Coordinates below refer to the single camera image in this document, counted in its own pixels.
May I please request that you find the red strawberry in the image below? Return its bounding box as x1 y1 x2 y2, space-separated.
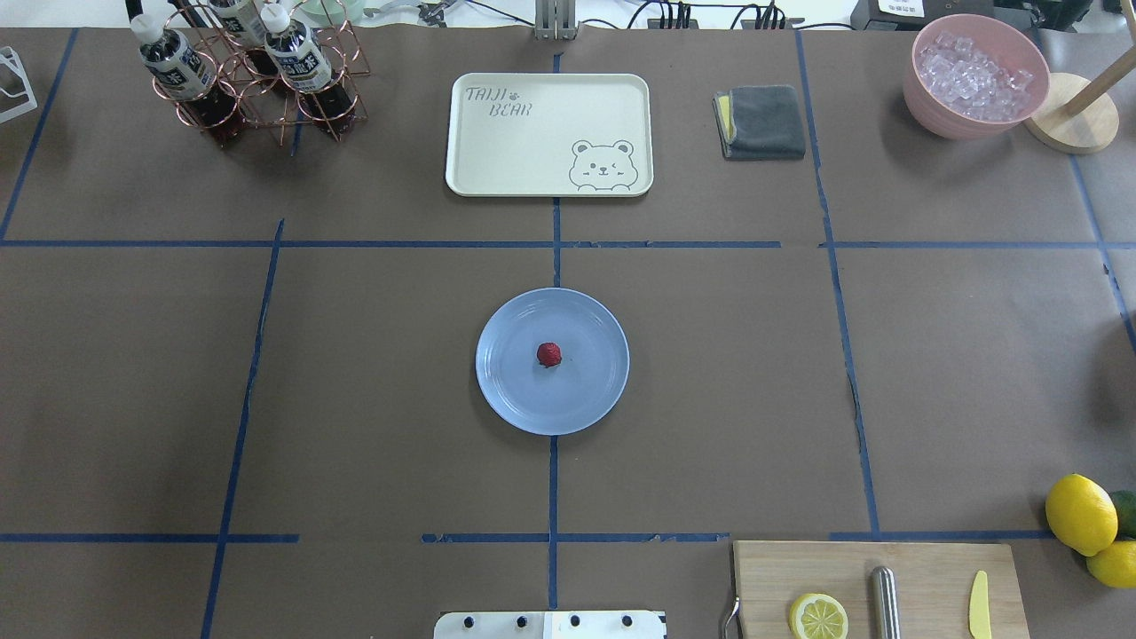
536 343 563 368

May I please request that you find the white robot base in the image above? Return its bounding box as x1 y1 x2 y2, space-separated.
433 609 668 638

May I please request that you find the cream bear tray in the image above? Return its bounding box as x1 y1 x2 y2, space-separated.
444 73 654 198

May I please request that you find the grey folded cloth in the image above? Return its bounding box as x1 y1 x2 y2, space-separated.
713 85 807 161

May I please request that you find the dark drink bottle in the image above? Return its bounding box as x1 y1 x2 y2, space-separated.
208 1 266 48
260 3 356 136
130 13 242 143

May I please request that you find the green bowl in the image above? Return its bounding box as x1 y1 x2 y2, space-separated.
296 0 367 26

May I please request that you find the wooden cutting board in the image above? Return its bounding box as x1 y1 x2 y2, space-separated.
733 540 1030 638

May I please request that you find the pink bowl with ice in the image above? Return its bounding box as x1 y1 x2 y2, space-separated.
903 13 1050 140

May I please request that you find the yellow plastic knife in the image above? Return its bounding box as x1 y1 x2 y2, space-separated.
968 570 991 639

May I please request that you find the wooden stand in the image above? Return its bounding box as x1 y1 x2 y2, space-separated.
1025 1 1133 153

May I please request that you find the yellow lemon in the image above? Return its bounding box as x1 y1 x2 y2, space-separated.
1045 473 1119 557
1085 540 1135 589

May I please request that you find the green avocado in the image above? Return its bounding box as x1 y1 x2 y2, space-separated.
1108 490 1136 540

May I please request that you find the copper wire bottle rack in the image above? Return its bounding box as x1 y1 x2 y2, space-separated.
126 1 370 148

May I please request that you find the steel knife handle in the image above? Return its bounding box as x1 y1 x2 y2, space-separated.
870 565 902 638

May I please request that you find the white wire cup basket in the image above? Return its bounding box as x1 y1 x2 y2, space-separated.
1 47 39 124

